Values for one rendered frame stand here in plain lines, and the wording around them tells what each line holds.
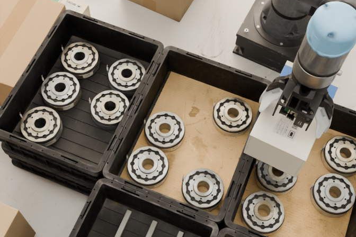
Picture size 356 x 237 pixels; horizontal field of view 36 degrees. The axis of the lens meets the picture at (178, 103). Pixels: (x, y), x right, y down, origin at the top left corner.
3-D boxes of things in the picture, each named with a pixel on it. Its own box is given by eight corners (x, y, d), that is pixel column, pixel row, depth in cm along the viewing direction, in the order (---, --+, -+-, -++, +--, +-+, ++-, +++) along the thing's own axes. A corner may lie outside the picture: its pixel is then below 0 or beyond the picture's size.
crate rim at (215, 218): (166, 48, 145) (166, 43, 143) (273, 86, 141) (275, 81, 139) (100, 179, 127) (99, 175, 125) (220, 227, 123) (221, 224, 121)
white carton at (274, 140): (278, 81, 125) (287, 60, 117) (328, 103, 122) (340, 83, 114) (243, 152, 116) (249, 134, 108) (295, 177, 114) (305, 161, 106)
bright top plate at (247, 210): (250, 185, 133) (250, 184, 133) (289, 201, 132) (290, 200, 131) (236, 222, 129) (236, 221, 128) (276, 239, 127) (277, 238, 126)
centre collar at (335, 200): (326, 180, 134) (327, 179, 133) (346, 187, 133) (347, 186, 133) (322, 198, 132) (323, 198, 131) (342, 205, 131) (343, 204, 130)
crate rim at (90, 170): (65, 12, 150) (64, 7, 148) (166, 48, 145) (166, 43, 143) (-12, 134, 132) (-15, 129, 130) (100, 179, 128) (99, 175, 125)
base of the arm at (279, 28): (278, -9, 168) (284, -29, 160) (319, 17, 165) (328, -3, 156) (250, 23, 163) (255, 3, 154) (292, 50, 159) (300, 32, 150)
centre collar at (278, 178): (271, 159, 136) (271, 158, 136) (290, 166, 135) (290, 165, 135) (264, 175, 134) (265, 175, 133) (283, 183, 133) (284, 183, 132)
